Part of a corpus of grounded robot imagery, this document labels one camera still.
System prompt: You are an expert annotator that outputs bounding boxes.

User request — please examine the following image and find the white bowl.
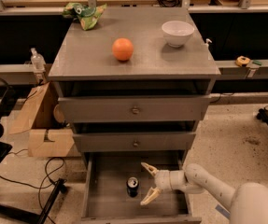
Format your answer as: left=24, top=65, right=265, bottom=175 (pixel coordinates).
left=162, top=21, right=195, bottom=48

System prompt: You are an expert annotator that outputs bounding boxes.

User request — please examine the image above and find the cardboard box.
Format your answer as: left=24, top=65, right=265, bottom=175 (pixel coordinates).
left=9, top=82, right=79, bottom=158

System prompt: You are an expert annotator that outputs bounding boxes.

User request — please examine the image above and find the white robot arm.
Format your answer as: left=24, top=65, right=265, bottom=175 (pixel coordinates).
left=140, top=162, right=268, bottom=224

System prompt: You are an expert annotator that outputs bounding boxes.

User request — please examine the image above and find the grey drawer cabinet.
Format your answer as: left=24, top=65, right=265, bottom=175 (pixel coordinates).
left=48, top=7, right=221, bottom=161

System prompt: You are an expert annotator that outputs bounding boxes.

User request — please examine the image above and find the green marker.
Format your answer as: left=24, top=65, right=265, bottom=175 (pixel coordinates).
left=252, top=60, right=262, bottom=66

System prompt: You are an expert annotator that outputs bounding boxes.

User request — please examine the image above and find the clear sanitizer bottle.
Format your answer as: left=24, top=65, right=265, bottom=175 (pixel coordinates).
left=31, top=48, right=46, bottom=71

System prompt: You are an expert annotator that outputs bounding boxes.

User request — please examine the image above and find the dark pepsi can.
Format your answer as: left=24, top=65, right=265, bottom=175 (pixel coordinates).
left=126, top=177, right=139, bottom=198

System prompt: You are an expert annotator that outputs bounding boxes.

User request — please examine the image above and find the small white pump bottle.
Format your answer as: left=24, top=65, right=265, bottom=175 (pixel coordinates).
left=205, top=38, right=212, bottom=49

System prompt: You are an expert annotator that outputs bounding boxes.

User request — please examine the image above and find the grey top drawer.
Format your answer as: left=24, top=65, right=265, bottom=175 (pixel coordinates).
left=59, top=95, right=209, bottom=123

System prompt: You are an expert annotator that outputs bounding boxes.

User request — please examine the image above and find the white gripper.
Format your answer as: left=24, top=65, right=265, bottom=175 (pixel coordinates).
left=140, top=162, right=186, bottom=205

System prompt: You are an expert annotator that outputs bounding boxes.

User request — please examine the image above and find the green chip bag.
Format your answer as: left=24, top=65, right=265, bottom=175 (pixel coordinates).
left=63, top=3, right=107, bottom=31

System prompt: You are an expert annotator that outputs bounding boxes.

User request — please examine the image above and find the grey open bottom drawer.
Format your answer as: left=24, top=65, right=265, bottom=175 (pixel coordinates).
left=81, top=151, right=202, bottom=224

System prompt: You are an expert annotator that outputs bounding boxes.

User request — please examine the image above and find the grey middle drawer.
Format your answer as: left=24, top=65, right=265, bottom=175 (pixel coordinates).
left=73, top=132, right=195, bottom=152

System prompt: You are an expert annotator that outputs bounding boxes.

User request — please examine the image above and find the orange fruit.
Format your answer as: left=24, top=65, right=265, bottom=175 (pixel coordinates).
left=112, top=38, right=134, bottom=62

